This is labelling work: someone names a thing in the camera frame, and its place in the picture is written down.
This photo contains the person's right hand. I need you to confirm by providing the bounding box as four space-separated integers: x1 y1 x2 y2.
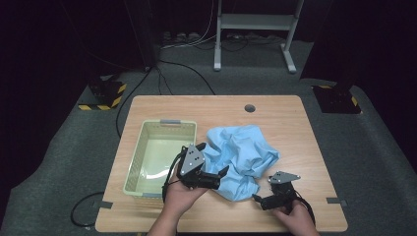
271 199 321 236

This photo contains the white metal stand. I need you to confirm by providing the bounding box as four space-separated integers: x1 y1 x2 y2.
212 0 305 74

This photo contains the looped black floor cable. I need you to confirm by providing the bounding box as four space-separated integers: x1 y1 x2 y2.
70 191 106 228

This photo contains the grey tape strip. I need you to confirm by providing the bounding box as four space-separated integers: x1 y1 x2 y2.
326 197 348 207
91 200 114 210

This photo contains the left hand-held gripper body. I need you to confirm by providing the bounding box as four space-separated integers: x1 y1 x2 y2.
176 143 220 191

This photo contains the person's left hand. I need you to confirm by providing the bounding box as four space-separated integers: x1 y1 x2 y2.
162 178 209 217

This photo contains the pale green plastic basket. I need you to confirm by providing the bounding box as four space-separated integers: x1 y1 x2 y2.
122 119 199 199

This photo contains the long black floor cable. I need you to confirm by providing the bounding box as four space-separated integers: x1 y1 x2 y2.
115 66 154 139

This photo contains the black yellow striped stand base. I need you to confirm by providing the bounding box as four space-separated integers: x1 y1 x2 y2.
310 84 363 115
78 78 128 112

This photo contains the light blue cloth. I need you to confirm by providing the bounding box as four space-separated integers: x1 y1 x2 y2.
202 124 281 203

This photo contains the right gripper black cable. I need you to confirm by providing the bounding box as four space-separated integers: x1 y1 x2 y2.
293 190 317 227

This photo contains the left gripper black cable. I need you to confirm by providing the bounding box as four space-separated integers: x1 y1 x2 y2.
161 147 188 202

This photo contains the power strip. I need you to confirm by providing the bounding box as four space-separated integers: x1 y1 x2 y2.
161 30 202 45

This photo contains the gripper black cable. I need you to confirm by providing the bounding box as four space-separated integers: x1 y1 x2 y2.
161 147 188 202
293 190 317 227

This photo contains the curved black floor cable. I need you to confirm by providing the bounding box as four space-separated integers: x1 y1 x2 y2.
156 59 216 96

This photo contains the white cable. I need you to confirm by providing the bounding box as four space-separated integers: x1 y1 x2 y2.
160 0 220 51

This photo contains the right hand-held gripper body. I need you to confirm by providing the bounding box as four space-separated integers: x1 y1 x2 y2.
260 170 302 211

